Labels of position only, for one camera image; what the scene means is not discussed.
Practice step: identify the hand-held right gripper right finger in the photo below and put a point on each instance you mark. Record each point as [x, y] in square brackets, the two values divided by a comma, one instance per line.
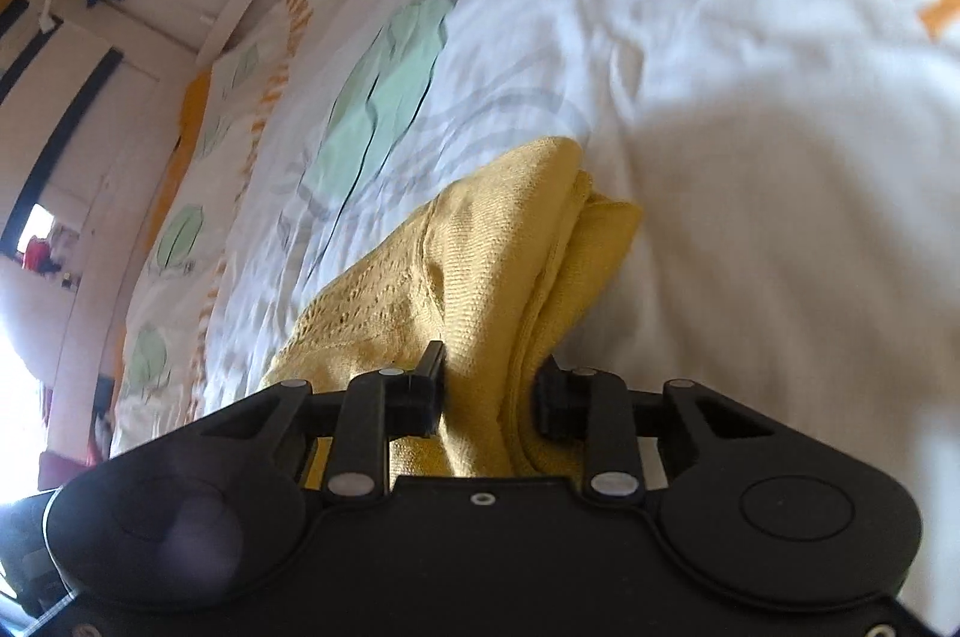
[546, 404]

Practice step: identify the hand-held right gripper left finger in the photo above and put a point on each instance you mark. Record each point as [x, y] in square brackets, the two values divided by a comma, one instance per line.
[433, 393]

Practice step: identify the yellow knit sweater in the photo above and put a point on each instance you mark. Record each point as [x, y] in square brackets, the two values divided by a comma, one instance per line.
[487, 247]

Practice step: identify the white leaf-print duvet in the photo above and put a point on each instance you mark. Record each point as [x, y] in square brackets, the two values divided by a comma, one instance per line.
[750, 194]

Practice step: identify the red toy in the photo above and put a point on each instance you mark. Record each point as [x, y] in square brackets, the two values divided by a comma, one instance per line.
[36, 253]

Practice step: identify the orange bed sheet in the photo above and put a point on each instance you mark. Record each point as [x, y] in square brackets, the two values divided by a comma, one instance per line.
[196, 100]

